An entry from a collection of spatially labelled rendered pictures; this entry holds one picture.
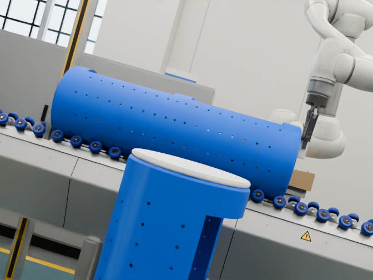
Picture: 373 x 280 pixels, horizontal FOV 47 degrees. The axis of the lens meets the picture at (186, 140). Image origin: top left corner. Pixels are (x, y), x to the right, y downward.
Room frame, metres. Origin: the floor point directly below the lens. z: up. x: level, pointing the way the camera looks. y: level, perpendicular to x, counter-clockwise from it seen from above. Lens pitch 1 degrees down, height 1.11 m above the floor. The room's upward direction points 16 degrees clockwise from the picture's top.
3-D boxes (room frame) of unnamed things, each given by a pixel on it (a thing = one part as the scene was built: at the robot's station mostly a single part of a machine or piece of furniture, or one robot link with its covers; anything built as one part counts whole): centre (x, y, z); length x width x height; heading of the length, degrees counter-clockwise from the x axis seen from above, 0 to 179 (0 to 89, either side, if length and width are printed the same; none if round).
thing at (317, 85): (1.57, -0.42, 1.39); 0.09 x 0.09 x 0.06
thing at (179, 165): (0.97, -0.03, 1.03); 0.28 x 0.28 x 0.01
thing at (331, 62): (1.57, -0.43, 1.50); 0.13 x 0.11 x 0.16; 91
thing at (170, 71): (3.24, 0.17, 1.48); 0.24 x 0.12 x 0.08; 94
